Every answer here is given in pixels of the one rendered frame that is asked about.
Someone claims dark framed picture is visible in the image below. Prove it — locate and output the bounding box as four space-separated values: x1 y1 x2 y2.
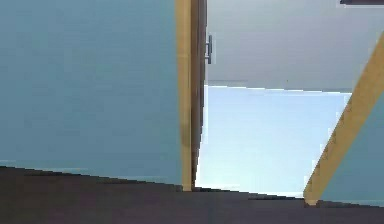
339 0 384 6

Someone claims grey door handle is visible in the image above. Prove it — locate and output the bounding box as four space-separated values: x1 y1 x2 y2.
204 33 214 65

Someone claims brown wooden room door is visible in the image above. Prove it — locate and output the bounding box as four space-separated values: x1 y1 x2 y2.
190 0 208 192

